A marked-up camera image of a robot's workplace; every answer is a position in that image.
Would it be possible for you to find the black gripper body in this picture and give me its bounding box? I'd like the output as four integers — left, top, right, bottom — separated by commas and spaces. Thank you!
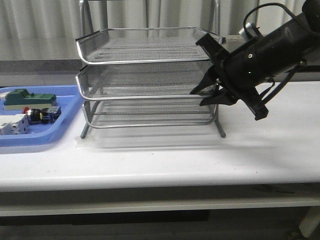
195, 33, 270, 122

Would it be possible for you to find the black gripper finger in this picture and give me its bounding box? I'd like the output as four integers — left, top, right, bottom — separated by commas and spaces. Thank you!
199, 88, 238, 106
190, 68, 217, 95

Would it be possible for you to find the silver mesh tray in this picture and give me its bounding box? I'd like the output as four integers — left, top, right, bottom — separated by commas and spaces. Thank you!
75, 61, 214, 101
82, 98, 218, 129
76, 27, 209, 66

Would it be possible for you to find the red emergency stop button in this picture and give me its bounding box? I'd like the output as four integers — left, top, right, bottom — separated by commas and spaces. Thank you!
22, 106, 62, 124

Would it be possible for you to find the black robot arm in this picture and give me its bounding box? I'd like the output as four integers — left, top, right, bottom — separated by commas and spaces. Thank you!
190, 0, 320, 121

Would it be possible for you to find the silver mesh top tray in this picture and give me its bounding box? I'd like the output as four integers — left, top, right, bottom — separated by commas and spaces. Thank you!
76, 27, 209, 66

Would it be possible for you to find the silver mesh bottom tray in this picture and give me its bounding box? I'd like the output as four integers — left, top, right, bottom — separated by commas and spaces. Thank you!
82, 98, 218, 129

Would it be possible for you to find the blue plastic tray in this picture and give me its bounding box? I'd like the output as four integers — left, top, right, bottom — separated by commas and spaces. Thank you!
0, 85, 84, 147

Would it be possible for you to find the white table leg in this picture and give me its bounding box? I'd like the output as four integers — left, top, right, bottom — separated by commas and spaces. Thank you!
298, 206, 320, 238

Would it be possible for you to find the dark rear counter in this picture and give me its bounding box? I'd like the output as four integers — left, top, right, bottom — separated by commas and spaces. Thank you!
0, 33, 320, 75

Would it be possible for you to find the white circuit breaker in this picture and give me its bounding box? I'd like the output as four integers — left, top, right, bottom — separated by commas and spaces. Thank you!
0, 114, 29, 136

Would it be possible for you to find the grey metal rack frame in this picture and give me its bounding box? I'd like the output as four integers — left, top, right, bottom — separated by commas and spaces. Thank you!
79, 0, 226, 138

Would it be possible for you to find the green electrical switch block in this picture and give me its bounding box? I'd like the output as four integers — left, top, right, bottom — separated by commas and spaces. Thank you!
3, 88, 57, 111

